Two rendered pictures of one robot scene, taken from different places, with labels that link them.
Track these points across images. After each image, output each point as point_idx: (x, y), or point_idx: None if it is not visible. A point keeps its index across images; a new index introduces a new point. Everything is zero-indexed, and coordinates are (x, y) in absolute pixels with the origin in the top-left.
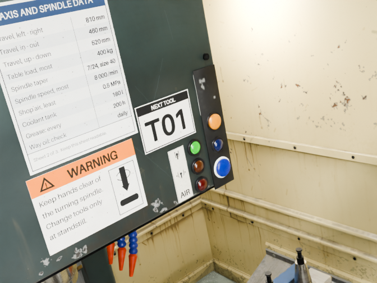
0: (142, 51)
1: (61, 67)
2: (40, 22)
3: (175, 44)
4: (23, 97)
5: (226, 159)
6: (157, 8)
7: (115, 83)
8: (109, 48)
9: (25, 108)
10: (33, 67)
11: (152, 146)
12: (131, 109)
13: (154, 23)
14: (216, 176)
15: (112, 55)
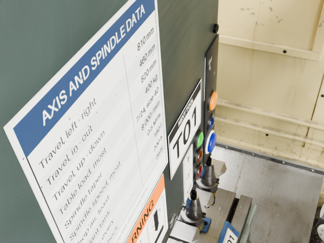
0: (177, 58)
1: (114, 142)
2: (92, 89)
3: (199, 27)
4: (79, 223)
5: (215, 132)
6: None
7: (156, 120)
8: (155, 75)
9: (81, 235)
10: (87, 169)
11: (175, 167)
12: (165, 139)
13: (188, 9)
14: (206, 154)
15: (156, 83)
